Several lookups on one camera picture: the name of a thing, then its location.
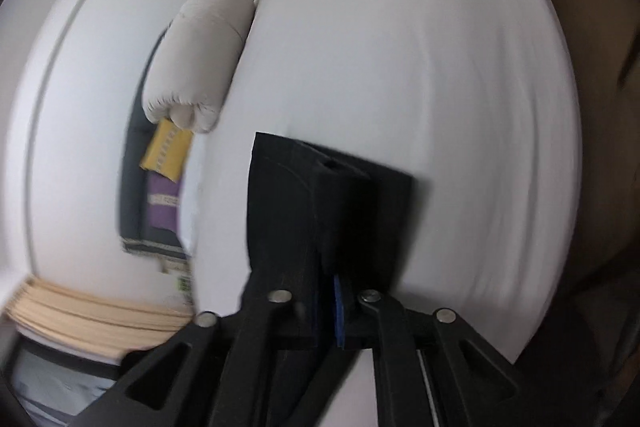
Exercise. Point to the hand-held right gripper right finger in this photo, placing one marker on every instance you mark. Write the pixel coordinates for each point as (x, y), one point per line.
(341, 317)

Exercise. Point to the bed with white sheet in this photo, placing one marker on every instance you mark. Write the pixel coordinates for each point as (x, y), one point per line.
(410, 72)

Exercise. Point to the black pants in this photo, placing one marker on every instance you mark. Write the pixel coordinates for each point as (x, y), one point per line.
(350, 217)

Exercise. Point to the yellow patterned pillow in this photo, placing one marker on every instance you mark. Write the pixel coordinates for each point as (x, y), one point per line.
(167, 149)

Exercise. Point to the rolled beige duvet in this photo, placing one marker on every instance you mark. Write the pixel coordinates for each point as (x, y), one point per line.
(200, 42)

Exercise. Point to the purple patterned pillow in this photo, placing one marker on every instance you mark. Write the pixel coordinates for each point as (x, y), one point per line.
(162, 207)

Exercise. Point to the beige curtain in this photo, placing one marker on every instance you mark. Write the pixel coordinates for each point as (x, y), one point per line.
(95, 314)

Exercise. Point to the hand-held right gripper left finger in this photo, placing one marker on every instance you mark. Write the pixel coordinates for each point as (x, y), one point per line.
(250, 337)

